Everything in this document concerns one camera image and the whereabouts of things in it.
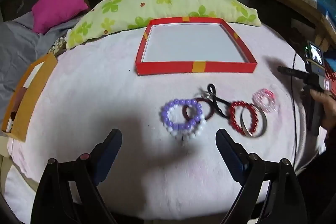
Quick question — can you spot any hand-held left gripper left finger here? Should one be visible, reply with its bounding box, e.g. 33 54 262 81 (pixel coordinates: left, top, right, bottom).
31 128 123 224

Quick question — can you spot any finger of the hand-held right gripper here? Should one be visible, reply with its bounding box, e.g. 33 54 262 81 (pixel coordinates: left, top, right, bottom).
278 66 309 81

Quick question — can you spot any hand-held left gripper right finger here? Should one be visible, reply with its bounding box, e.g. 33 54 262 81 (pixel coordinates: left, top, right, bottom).
215 128 307 224

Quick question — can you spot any pink bead bracelet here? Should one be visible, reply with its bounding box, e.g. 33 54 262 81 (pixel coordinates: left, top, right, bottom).
252 88 277 113

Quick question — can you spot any white bead bracelet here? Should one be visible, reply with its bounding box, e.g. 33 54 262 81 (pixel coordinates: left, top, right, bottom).
167 114 208 138

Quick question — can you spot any red bead bracelet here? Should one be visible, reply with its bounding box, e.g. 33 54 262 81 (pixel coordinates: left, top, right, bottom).
228 101 258 135

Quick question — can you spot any silver bangle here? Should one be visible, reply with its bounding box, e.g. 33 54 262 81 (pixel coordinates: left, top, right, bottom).
241 106 268 138

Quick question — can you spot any black cord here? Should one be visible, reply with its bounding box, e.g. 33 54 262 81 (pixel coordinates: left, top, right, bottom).
196 84 233 118

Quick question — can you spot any orange box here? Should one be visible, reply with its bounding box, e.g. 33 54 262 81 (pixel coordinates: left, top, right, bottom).
1 53 58 143

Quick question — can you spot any red shallow box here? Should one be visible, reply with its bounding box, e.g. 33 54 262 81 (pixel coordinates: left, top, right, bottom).
135 17 258 76

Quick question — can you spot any person's right hand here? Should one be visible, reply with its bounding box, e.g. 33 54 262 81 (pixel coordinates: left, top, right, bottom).
301 89 336 132

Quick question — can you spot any dark red bangle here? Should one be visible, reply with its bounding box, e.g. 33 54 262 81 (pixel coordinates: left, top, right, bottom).
182 98 214 121

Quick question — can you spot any pale pink bedspread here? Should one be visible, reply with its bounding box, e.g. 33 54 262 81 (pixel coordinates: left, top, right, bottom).
5 22 327 220

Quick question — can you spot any wooden shelf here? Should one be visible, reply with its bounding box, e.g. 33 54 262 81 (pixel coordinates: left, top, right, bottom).
231 0 336 48

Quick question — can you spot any patterned cloth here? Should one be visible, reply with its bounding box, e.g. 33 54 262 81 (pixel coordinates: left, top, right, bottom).
49 37 67 54

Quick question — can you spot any green floral pillow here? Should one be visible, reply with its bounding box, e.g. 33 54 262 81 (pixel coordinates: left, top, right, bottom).
66 0 261 49

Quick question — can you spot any grey blanket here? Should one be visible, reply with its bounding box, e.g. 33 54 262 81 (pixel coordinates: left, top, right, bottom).
0 12 87 119

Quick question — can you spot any pink cushion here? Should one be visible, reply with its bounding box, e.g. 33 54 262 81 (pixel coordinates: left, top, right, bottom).
32 0 90 34

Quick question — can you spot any black cable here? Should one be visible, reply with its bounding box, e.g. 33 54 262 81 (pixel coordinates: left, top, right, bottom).
289 52 299 169

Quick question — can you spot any purple bead bracelet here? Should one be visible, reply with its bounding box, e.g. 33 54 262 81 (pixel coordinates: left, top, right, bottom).
161 99 204 130

